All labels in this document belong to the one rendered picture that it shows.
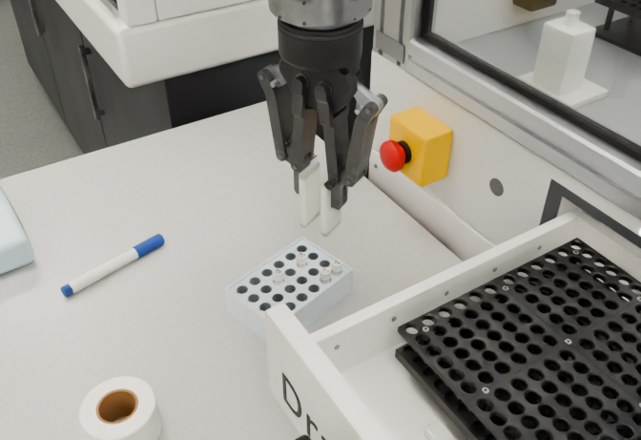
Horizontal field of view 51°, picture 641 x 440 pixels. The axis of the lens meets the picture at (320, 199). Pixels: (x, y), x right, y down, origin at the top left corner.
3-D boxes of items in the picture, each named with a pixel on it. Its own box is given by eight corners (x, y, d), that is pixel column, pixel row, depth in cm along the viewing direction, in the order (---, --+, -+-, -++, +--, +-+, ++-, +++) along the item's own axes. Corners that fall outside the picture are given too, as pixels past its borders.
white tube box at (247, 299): (277, 351, 73) (276, 327, 71) (227, 311, 78) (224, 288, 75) (352, 291, 80) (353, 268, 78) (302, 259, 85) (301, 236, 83)
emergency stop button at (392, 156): (394, 179, 82) (397, 152, 80) (375, 163, 85) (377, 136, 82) (414, 172, 83) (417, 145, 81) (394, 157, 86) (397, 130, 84)
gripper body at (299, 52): (255, 16, 58) (260, 111, 63) (339, 39, 54) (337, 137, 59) (304, -11, 62) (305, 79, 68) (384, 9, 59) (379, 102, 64)
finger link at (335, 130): (335, 68, 63) (348, 70, 62) (344, 170, 69) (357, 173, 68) (312, 84, 60) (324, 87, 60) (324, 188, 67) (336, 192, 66)
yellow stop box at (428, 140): (416, 191, 83) (421, 141, 79) (382, 162, 88) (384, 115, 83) (447, 178, 85) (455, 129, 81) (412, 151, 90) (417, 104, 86)
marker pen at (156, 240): (68, 301, 79) (65, 291, 78) (61, 293, 80) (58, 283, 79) (166, 245, 87) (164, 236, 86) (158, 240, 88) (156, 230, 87)
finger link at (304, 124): (304, 82, 61) (292, 76, 61) (295, 178, 68) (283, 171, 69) (328, 66, 63) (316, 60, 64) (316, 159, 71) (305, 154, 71)
